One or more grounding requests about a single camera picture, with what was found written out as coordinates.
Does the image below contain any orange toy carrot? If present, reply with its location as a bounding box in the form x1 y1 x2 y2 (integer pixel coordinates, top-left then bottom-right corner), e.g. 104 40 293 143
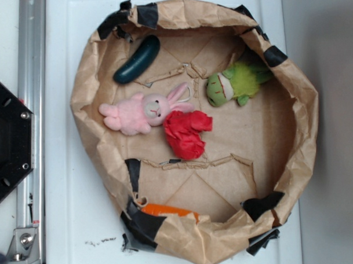
141 203 199 222

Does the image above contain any pink plush bunny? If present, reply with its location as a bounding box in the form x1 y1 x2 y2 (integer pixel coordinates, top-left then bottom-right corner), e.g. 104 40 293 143
99 82 194 135

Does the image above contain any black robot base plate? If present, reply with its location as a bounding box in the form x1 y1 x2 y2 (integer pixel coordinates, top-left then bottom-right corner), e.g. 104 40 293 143
0 82 32 203

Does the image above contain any red crumpled cloth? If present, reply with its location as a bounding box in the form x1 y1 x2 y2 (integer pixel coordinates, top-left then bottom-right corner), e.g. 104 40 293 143
163 111 213 160

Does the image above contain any metal corner bracket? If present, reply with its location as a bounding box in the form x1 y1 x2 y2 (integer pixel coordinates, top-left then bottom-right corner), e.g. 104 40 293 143
6 227 42 264

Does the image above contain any dark green toy cucumber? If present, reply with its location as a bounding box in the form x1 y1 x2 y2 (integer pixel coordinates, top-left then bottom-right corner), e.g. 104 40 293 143
113 35 161 85

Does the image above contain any aluminium frame rail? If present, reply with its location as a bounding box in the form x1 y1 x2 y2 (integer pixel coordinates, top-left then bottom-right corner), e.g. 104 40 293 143
11 0 53 229

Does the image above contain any brown paper bag basket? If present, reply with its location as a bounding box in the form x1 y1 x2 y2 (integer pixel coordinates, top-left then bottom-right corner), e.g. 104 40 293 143
70 0 318 264

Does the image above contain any green plush animal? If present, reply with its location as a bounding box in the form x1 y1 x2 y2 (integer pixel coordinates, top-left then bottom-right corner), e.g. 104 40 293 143
206 61 274 107

